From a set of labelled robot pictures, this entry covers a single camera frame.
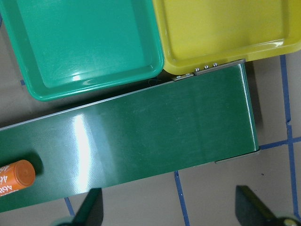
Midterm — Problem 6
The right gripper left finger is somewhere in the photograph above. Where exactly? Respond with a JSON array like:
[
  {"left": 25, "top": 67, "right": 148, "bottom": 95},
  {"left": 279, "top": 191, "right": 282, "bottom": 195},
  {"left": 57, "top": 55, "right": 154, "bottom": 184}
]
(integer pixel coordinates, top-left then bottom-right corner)
[{"left": 71, "top": 188, "right": 104, "bottom": 226}]

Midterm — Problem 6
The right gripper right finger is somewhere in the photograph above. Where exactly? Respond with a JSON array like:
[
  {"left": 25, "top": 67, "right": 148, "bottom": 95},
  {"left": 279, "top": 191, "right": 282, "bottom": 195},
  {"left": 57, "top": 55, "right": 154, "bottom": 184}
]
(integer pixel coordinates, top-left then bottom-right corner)
[{"left": 235, "top": 186, "right": 289, "bottom": 226}]

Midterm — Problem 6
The orange cylinder with 4680 print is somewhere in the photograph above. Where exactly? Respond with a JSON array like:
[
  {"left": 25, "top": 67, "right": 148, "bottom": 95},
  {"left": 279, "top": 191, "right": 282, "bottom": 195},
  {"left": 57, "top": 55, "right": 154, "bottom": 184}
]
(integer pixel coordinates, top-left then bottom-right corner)
[{"left": 0, "top": 160, "right": 36, "bottom": 197}]

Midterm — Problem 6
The green conveyor belt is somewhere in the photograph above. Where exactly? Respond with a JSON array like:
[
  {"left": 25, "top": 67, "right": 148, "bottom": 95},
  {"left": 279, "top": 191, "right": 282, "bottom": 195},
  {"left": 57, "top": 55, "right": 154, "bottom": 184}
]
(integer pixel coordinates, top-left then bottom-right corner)
[{"left": 0, "top": 60, "right": 259, "bottom": 212}]

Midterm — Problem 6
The green plastic tray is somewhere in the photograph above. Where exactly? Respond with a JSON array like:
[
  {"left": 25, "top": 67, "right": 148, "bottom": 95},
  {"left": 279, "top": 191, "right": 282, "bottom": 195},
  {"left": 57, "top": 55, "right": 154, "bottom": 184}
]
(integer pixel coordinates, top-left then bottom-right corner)
[{"left": 0, "top": 0, "right": 164, "bottom": 101}]

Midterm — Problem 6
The yellow plastic tray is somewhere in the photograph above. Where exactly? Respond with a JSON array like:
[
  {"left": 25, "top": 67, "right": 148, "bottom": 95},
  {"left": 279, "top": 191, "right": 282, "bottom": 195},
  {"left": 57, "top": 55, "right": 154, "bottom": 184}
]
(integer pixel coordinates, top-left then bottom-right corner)
[{"left": 153, "top": 0, "right": 301, "bottom": 75}]

